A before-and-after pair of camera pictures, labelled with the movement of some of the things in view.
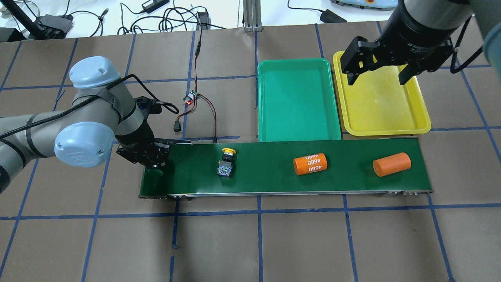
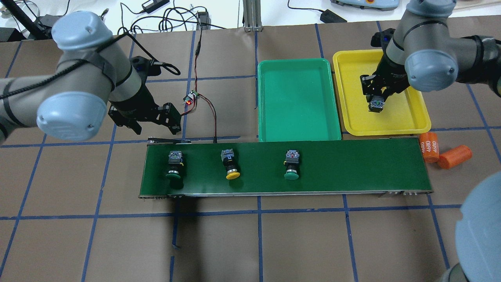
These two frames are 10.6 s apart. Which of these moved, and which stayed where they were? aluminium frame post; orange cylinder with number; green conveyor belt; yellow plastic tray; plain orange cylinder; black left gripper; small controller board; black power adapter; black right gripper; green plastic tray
Moved: orange cylinder with number; black right gripper; plain orange cylinder; black left gripper
Stayed: black power adapter; aluminium frame post; green conveyor belt; yellow plastic tray; green plastic tray; small controller board
